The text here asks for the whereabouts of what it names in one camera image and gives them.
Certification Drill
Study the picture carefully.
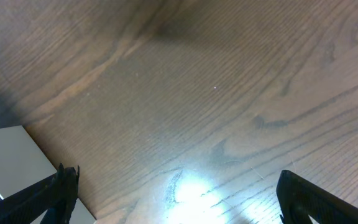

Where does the white box with pink interior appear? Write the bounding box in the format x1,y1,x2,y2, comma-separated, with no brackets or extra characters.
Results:
0,126,96,223

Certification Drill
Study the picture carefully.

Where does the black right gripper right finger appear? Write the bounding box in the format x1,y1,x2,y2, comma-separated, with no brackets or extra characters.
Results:
276,170,358,224

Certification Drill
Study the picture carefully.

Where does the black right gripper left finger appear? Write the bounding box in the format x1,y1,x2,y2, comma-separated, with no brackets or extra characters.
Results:
0,164,80,224

